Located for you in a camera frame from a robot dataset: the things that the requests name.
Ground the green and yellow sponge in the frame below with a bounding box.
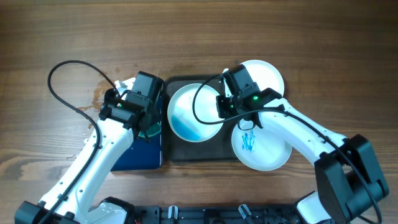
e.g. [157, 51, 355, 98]
[139, 123, 161, 138]

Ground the white plate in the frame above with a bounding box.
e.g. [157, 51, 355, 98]
[231, 121, 292, 171]
[241, 60, 285, 96]
[167, 83, 223, 142]

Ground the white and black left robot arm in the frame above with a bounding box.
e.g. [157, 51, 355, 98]
[14, 72, 164, 223]

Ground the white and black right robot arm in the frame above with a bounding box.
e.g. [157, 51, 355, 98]
[216, 60, 389, 223]

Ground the dark blue tray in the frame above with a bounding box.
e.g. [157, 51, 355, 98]
[110, 90, 163, 172]

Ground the dark brown serving tray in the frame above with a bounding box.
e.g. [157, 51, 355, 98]
[161, 75, 238, 162]

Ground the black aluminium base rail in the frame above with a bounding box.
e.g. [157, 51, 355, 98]
[133, 204, 303, 224]

